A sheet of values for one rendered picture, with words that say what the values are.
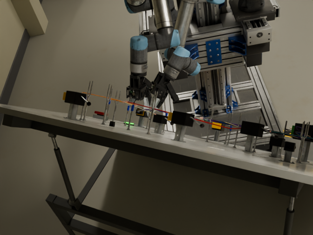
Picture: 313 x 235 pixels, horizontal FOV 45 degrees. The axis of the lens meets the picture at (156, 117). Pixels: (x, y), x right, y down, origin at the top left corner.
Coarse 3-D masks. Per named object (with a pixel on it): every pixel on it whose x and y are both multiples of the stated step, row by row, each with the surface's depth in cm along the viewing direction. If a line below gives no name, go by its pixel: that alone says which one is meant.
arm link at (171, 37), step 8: (152, 0) 171; (160, 0) 169; (168, 0) 171; (160, 8) 169; (168, 8) 170; (160, 16) 169; (168, 16) 170; (160, 24) 170; (168, 24) 170; (160, 32) 170; (168, 32) 169; (176, 32) 170; (160, 40) 170; (168, 40) 170; (176, 40) 170; (160, 48) 172
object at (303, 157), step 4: (296, 124) 151; (300, 124) 150; (300, 128) 149; (304, 128) 148; (304, 132) 148; (308, 132) 146; (304, 140) 147; (308, 140) 145; (304, 144) 150; (308, 144) 149; (304, 148) 149; (308, 148) 149; (304, 152) 149; (308, 152) 149; (304, 156) 149; (300, 160) 148; (304, 160) 149
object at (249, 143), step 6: (246, 126) 137; (252, 126) 136; (258, 126) 134; (264, 126) 138; (240, 132) 138; (246, 132) 137; (252, 132) 135; (258, 132) 134; (270, 132) 134; (252, 138) 137; (276, 138) 132; (246, 144) 138; (252, 144) 138; (246, 150) 137
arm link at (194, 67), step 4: (192, 60) 192; (192, 64) 191; (196, 64) 194; (188, 68) 191; (192, 68) 192; (196, 68) 194; (200, 68) 197; (188, 72) 194; (192, 72) 195; (196, 72) 196
